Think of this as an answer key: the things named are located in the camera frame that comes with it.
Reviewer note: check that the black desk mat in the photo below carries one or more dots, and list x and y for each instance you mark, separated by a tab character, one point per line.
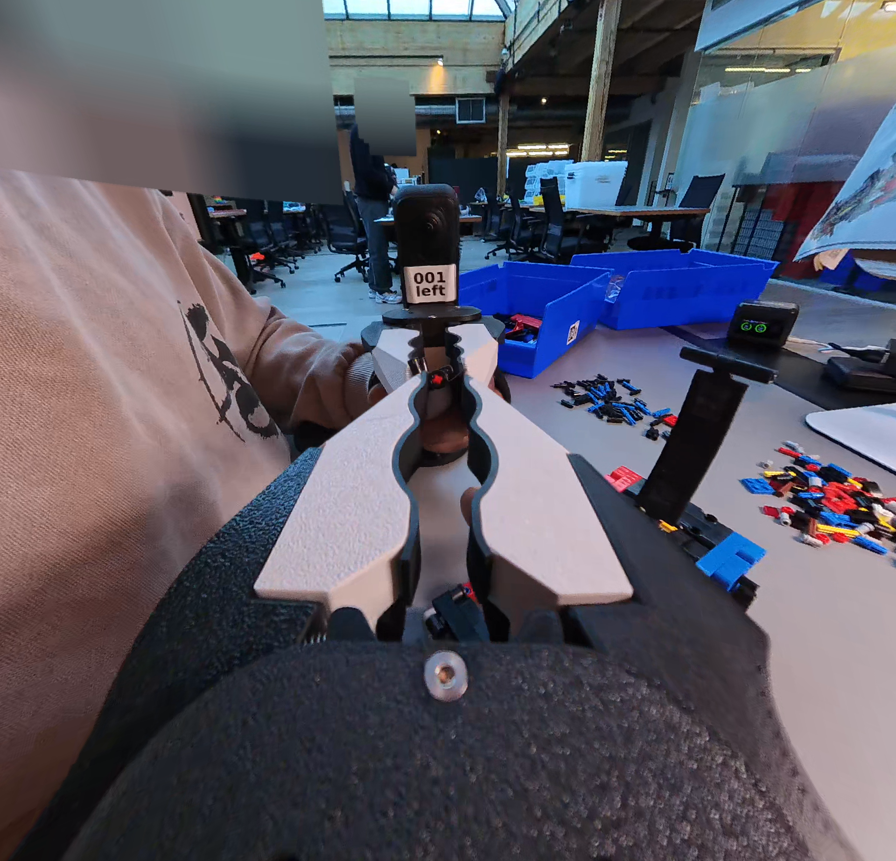
798	378

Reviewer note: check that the small black lego assembly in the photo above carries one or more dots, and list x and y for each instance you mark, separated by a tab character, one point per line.
437	378

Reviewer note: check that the black power bank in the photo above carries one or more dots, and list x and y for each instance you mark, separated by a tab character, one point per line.
763	325

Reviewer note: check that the stack of white storage boxes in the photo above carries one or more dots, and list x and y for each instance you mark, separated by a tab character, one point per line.
595	182

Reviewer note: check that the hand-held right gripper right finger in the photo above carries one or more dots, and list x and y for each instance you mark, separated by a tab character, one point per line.
553	525

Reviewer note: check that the small clear plastic bag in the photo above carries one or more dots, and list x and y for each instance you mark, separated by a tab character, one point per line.
614	287

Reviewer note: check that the black power adapter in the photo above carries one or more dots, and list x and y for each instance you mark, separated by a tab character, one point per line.
861	371

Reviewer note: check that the pile of black blue pins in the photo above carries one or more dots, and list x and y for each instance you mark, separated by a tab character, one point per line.
609	406

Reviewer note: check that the person's left hand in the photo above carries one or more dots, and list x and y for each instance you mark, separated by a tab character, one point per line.
444	437

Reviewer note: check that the person's right hand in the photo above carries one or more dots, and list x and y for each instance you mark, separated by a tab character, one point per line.
470	507

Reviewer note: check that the person's left forearm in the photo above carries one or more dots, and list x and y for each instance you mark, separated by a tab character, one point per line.
315	371

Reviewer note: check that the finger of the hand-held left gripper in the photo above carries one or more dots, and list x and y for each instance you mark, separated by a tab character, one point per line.
479	353
392	357

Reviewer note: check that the long blue storage bin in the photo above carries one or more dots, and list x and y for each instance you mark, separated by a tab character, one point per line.
686	294

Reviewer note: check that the pile of colourful lego pieces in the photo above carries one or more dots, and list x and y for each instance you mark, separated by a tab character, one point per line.
833	497

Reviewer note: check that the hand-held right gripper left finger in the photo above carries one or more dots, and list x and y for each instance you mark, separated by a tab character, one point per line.
336	525

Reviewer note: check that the black office chair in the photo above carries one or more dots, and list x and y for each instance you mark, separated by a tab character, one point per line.
553	217
700	199

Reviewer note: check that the black lego part with pins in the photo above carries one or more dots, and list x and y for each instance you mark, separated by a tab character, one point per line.
458	616

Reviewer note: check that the lego instruction booklet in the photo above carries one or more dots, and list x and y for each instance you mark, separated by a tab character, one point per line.
861	196

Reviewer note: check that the long wooden desk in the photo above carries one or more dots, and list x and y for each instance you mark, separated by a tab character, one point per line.
630	211

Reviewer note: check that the blue bin with square label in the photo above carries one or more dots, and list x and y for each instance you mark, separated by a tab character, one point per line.
567	308

